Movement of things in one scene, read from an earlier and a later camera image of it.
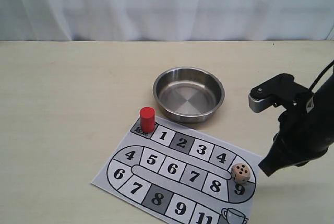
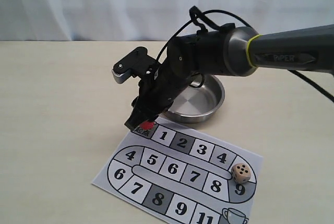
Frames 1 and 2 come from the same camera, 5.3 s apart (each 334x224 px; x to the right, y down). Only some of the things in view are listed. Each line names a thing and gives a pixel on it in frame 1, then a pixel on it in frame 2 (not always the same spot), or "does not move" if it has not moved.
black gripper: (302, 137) → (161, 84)
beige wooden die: (240, 173) does not move
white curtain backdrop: (166, 7) does not move
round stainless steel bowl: (188, 94) does not move
